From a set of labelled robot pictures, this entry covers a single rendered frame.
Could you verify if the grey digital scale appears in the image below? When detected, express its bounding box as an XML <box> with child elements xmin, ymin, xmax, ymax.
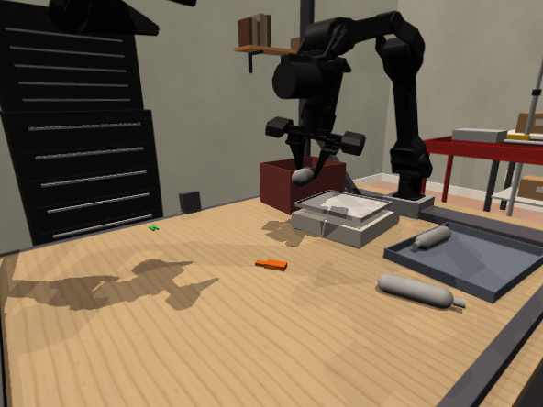
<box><xmin>292</xmin><ymin>190</ymin><xmax>400</xmax><ymax>248</ymax></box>

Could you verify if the grey gas cylinder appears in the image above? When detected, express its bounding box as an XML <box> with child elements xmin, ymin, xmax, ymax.
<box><xmin>292</xmin><ymin>167</ymin><xmax>315</xmax><ymax>187</ymax></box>
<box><xmin>378</xmin><ymin>273</ymin><xmax>467</xmax><ymax>309</ymax></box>

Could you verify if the red open-top box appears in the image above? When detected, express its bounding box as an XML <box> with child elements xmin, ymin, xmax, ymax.
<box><xmin>260</xmin><ymin>156</ymin><xmax>346</xmax><ymax>215</ymax></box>

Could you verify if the silver co2 cylinder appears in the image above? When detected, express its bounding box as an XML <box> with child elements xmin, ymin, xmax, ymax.
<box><xmin>412</xmin><ymin>226</ymin><xmax>451</xmax><ymax>250</ymax></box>

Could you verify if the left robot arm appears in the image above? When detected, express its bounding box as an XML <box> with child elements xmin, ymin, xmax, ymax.
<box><xmin>272</xmin><ymin>11</ymin><xmax>433</xmax><ymax>201</ymax></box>

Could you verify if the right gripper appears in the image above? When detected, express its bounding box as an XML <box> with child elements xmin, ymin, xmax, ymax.
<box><xmin>47</xmin><ymin>0</ymin><xmax>160</xmax><ymax>36</ymax></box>

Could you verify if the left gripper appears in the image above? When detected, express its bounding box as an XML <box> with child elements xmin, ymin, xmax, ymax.
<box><xmin>265</xmin><ymin>97</ymin><xmax>366</xmax><ymax>179</ymax></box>

